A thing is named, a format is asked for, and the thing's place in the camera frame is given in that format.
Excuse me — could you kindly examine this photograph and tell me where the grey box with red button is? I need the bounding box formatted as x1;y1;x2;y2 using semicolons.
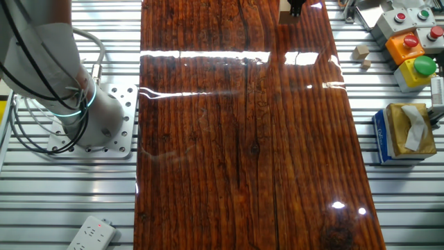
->
415;26;444;55
370;8;413;44

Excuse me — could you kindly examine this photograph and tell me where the grey robot cable with connector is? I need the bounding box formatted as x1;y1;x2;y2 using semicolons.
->
72;27;106;86

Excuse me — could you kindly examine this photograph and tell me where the glossy brown wooden board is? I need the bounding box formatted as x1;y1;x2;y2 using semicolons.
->
133;0;387;250

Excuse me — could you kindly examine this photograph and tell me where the metal bracket with bolts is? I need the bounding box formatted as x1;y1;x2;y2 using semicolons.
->
343;5;357;24

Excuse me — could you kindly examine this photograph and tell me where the orange box with red button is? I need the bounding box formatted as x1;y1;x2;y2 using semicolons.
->
384;33;426;66

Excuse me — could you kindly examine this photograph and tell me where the cable bundle at robot base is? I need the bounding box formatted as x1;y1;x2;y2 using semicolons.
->
0;93;90;156

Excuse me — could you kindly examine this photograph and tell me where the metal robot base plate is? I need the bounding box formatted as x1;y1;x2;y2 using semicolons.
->
46;83;139;160

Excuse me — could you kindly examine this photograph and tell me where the small wooden block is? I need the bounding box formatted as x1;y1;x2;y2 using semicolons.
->
278;0;301;25

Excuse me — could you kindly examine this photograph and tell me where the grey box with green button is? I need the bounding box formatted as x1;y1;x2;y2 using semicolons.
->
406;6;436;31

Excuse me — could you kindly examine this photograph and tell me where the yellow box with green button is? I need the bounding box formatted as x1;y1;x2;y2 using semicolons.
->
393;55;438;94

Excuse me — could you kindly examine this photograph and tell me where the white power strip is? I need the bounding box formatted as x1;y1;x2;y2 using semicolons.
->
65;215;117;250

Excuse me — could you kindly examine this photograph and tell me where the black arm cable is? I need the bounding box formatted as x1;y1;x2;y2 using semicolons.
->
0;0;86;111

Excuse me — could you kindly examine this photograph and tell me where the gold tissue box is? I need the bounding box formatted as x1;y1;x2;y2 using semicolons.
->
385;102;438;157

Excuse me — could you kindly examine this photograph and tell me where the silver camera with ribbed housing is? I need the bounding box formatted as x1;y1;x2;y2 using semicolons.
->
427;76;444;129

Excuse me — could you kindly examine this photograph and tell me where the blue and white tissue pack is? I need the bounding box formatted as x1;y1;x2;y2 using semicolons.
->
371;109;434;166

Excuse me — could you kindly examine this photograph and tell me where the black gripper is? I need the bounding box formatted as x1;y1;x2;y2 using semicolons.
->
287;0;307;17

